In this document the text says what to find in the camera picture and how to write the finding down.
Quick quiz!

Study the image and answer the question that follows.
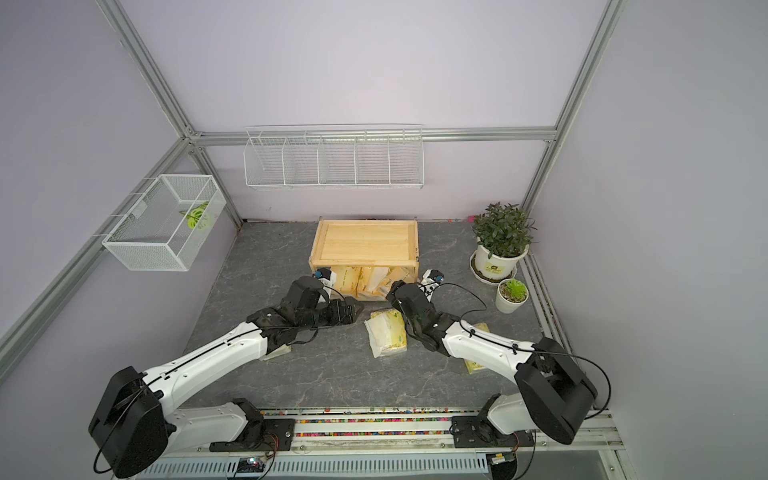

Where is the green leaf in basket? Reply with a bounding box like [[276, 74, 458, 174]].
[[180, 201, 213, 231]]

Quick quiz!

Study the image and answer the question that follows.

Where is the small potted succulent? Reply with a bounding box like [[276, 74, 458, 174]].
[[495, 278, 529, 314]]

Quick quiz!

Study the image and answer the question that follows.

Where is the aluminium rail frame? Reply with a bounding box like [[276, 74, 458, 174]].
[[133, 408, 637, 479]]

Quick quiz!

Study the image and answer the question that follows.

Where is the orange tissue pack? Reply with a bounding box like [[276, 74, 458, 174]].
[[334, 266, 361, 296], [356, 266, 389, 301], [380, 266, 415, 294]]

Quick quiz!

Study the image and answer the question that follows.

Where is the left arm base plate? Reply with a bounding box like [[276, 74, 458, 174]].
[[209, 418, 296, 452]]

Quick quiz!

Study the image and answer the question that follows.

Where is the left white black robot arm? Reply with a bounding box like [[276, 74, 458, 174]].
[[88, 276, 364, 479]]

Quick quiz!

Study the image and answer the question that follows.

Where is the white mesh wall basket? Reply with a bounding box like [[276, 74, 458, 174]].
[[102, 174, 226, 272]]

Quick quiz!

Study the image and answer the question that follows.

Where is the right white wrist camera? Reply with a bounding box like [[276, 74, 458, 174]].
[[420, 269, 444, 297]]

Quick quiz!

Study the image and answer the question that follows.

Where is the large potted green plant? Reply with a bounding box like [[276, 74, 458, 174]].
[[471, 202, 535, 284]]

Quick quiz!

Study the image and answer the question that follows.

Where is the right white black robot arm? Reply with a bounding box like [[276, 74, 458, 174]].
[[387, 281, 598, 448]]

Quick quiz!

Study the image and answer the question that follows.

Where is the green tissue pack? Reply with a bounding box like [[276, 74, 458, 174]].
[[464, 322, 493, 376], [260, 345, 292, 361], [364, 309, 407, 358]]

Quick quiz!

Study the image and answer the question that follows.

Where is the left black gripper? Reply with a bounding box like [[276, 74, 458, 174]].
[[298, 296, 364, 331]]

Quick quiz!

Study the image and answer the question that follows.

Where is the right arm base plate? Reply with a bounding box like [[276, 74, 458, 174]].
[[449, 416, 534, 449]]

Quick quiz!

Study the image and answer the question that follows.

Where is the wooden two-tier shelf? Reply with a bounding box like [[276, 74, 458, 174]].
[[308, 220, 420, 282]]

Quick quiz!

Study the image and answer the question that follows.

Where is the white wire wall shelf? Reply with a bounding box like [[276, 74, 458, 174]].
[[243, 123, 425, 190]]

